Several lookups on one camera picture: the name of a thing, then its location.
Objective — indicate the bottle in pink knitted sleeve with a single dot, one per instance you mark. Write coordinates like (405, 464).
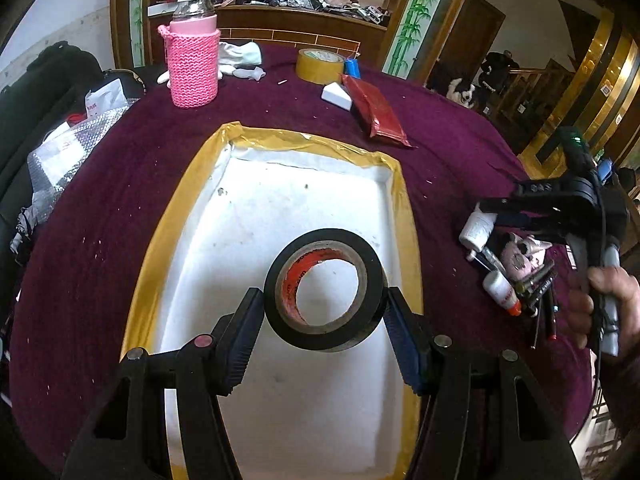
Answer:
(192, 70)

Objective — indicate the white plastic bag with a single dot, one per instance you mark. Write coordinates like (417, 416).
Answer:
(102, 100)

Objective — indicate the white glove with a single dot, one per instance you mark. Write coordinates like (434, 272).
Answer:
(240, 55)

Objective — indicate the white eraser block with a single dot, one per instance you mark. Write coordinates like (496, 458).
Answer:
(335, 94)

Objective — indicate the thin black pen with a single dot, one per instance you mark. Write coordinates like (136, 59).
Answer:
(536, 327)

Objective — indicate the pink patterned tube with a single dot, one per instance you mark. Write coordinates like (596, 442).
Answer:
(520, 260)

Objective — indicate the yellow tape roll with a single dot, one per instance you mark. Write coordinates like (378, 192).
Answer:
(312, 72)

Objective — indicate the wooden stair railing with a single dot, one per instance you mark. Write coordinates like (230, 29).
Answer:
(535, 90)

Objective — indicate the person's right hand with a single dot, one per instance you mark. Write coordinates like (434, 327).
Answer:
(627, 300)

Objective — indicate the person's right forearm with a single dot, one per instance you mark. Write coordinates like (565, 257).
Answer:
(620, 395)

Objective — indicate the small blue cylinder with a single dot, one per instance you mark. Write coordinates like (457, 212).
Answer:
(352, 67)

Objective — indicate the silver bubble wrap bag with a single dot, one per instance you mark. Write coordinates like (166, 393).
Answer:
(75, 160)

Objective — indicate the black and white dog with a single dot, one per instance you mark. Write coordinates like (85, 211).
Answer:
(460, 91)

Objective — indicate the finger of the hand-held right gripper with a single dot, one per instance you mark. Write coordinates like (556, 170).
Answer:
(550, 224)
(545, 197)

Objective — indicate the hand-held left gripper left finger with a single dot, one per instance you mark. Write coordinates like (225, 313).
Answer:
(245, 340)

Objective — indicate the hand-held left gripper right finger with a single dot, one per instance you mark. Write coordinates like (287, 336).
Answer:
(402, 340)

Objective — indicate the white foam tray yellow edge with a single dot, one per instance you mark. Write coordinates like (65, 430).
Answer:
(300, 200)

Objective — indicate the white bottle orange cap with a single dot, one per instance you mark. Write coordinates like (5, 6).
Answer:
(497, 287)

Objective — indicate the black bag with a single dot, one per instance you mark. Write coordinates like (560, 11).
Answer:
(45, 85)

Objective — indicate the cluttered wooden counter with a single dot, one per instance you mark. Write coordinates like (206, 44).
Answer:
(280, 25)

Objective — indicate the bamboo painted pillar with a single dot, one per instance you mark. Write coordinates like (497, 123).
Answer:
(137, 15)
(417, 15)

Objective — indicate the purple tablecloth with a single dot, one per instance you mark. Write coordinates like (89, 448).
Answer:
(125, 185)

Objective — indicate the red foil packet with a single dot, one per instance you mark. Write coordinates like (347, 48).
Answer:
(377, 110)

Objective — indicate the grey folded umbrella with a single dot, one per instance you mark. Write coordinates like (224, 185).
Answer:
(25, 230)

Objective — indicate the black electrical tape roll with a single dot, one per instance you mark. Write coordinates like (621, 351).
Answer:
(325, 341)

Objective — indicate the brown wooden door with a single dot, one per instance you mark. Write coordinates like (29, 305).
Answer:
(470, 35)

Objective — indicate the plain white tube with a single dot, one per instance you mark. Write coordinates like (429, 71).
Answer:
(475, 230)

